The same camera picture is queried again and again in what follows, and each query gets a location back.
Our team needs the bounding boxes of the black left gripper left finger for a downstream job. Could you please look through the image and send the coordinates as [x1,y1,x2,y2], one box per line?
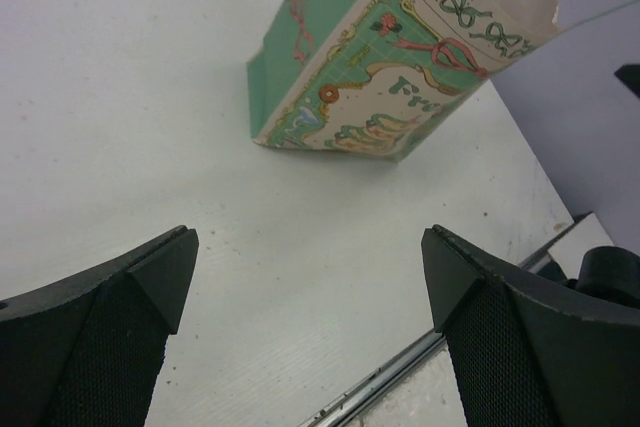
[1,226,199,426]

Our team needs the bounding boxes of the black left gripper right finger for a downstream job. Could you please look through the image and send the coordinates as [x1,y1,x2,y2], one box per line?
[421,225,639,426]

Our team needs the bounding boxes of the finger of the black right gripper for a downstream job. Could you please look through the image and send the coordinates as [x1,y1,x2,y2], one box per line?
[614,64,640,98]

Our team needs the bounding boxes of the decorated paper bag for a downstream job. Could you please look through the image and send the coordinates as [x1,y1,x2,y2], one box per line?
[247,0,561,161]

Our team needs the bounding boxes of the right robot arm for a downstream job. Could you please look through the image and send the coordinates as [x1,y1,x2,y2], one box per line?
[537,212,639,308]

